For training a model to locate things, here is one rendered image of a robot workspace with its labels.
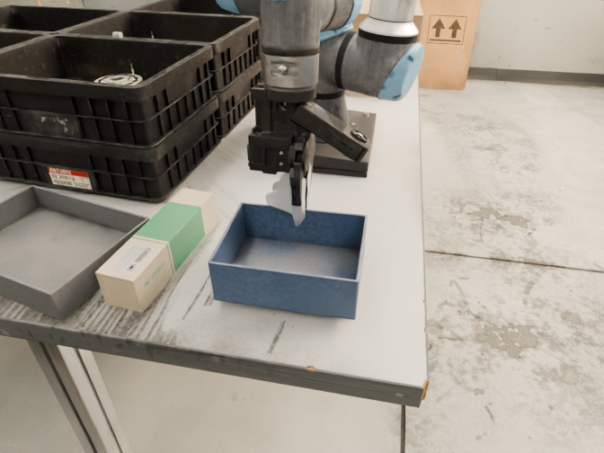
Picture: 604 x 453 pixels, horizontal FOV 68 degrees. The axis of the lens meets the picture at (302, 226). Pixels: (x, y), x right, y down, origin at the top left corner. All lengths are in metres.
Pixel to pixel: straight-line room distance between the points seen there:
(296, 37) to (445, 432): 1.12
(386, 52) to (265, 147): 0.38
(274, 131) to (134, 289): 0.29
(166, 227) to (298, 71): 0.32
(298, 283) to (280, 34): 0.31
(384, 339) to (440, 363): 0.92
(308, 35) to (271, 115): 0.12
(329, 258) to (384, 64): 0.41
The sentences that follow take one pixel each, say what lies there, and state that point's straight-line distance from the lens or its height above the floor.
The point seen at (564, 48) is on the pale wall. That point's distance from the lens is 4.29.
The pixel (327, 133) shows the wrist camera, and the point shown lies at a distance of 0.62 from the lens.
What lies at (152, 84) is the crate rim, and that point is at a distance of 0.84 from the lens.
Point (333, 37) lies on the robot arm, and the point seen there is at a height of 0.96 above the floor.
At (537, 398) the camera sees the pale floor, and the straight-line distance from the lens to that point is 1.57.
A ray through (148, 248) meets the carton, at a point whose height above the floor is 0.76.
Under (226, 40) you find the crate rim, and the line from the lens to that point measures 1.11.
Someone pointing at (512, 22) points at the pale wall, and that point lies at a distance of 4.15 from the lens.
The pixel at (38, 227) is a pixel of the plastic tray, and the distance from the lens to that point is 0.93.
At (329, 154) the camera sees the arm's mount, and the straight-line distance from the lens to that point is 0.97.
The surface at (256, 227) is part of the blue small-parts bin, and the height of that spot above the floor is 0.74.
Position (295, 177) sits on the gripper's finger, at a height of 0.86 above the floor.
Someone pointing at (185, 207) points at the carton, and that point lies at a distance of 0.78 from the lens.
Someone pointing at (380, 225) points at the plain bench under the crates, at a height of 0.70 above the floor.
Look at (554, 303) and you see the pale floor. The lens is 1.89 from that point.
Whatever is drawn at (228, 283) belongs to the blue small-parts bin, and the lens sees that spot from 0.62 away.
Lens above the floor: 1.17
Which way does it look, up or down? 35 degrees down
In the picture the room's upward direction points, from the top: straight up
